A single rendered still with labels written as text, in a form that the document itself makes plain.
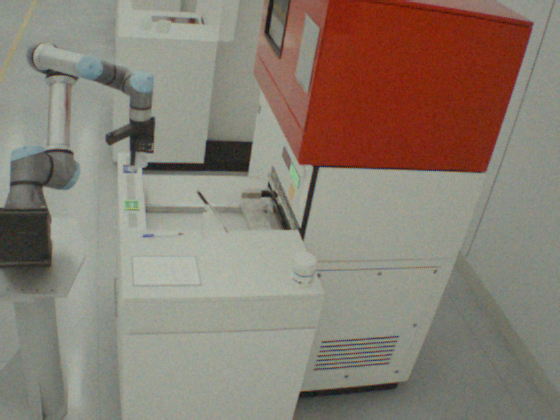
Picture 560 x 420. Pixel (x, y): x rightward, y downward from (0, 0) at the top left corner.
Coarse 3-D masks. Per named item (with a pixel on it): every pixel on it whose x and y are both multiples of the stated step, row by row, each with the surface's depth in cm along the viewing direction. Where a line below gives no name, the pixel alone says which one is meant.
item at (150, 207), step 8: (152, 208) 244; (160, 208) 245; (168, 208) 246; (176, 208) 247; (184, 208) 248; (192, 208) 248; (200, 208) 249; (216, 208) 251; (224, 208) 252; (232, 208) 253; (240, 208) 254
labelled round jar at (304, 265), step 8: (296, 256) 195; (304, 256) 196; (312, 256) 196; (296, 264) 194; (304, 264) 192; (312, 264) 193; (296, 272) 195; (304, 272) 193; (312, 272) 195; (296, 280) 196; (304, 280) 195; (304, 288) 197
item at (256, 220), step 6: (240, 198) 254; (246, 198) 253; (252, 198) 254; (258, 198) 255; (246, 210) 246; (252, 210) 247; (258, 210) 247; (264, 210) 248; (246, 216) 243; (252, 216) 243; (258, 216) 244; (264, 216) 244; (246, 222) 244; (252, 222) 240; (258, 222) 240; (264, 222) 241; (252, 228) 236; (258, 228) 237; (264, 228) 238; (270, 228) 238
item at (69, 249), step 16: (64, 224) 229; (64, 240) 221; (80, 240) 223; (64, 256) 214; (80, 256) 215; (0, 272) 201; (16, 272) 202; (32, 272) 204; (48, 272) 205; (64, 272) 207; (0, 288) 194; (16, 288) 196; (32, 288) 197; (48, 288) 199; (64, 288) 200
